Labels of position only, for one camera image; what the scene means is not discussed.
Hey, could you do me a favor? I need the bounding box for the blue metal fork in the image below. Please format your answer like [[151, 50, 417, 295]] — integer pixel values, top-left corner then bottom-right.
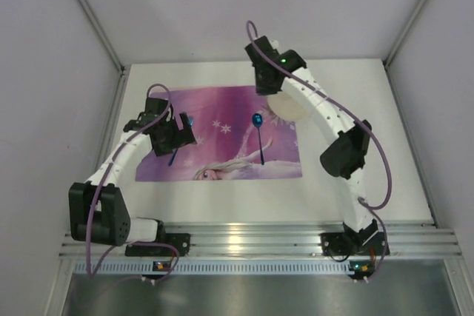
[[167, 115, 194, 167]]

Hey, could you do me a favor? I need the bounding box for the cream round plate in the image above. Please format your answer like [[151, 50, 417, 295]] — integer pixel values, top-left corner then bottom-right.
[[267, 92, 313, 121]]

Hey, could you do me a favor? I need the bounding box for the blue metal spoon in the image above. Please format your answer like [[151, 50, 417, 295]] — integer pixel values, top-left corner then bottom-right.
[[252, 112, 265, 165]]

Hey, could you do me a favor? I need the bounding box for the purple printed placemat cloth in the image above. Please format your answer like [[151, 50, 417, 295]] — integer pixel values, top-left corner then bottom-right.
[[136, 86, 302, 182]]

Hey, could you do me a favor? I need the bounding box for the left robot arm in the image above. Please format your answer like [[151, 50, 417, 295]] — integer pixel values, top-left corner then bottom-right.
[[68, 98, 196, 246]]

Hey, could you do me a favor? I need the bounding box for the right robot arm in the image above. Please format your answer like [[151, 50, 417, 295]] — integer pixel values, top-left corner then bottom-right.
[[244, 36, 378, 244]]

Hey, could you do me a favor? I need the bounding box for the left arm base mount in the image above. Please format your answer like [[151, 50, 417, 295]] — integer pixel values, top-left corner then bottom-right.
[[124, 233, 191, 258]]

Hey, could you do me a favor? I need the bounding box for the aluminium mounting rail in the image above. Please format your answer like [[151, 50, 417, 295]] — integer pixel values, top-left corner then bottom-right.
[[58, 221, 463, 258]]

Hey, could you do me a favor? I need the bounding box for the perforated cable duct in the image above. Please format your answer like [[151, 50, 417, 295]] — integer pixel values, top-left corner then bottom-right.
[[97, 260, 373, 275]]

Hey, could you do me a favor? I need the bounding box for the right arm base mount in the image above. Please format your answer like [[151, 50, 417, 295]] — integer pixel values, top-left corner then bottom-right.
[[320, 232, 390, 260]]

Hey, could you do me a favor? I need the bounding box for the left aluminium frame post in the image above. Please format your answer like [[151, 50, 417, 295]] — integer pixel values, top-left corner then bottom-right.
[[76, 0, 124, 73]]

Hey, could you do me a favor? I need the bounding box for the aluminium frame post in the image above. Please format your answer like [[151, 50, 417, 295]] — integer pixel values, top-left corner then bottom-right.
[[383, 0, 455, 69], [76, 0, 124, 73]]

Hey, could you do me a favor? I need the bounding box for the right aluminium frame post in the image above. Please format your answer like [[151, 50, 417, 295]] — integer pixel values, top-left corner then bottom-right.
[[383, 0, 455, 69]]

